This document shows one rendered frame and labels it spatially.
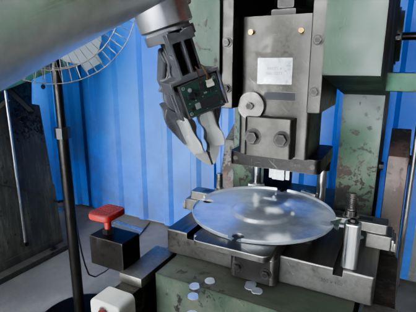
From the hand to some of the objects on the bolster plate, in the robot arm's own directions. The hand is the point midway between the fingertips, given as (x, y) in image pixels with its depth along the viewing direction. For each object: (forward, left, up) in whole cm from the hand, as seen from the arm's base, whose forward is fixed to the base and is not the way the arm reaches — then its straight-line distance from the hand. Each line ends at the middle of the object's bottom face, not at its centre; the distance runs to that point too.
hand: (208, 156), depth 60 cm
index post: (+17, -21, -23) cm, 36 cm away
